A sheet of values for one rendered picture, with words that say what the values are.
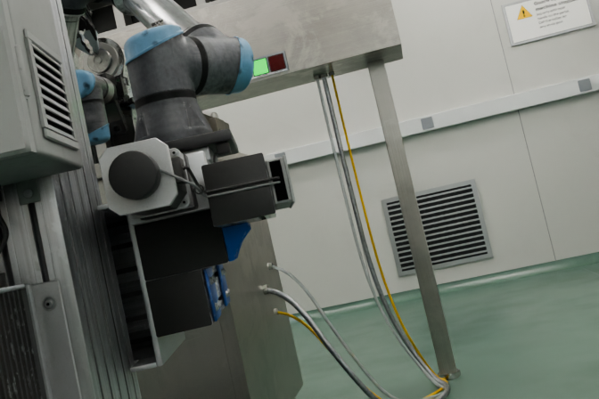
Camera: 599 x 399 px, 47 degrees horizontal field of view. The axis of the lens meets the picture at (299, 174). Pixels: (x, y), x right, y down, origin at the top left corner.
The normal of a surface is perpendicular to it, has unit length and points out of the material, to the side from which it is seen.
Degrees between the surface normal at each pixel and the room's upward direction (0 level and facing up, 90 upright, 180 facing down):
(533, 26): 90
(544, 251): 90
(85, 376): 90
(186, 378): 90
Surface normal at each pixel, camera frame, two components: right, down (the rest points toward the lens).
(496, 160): -0.17, -0.04
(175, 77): 0.58, -0.19
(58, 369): 0.04, -0.08
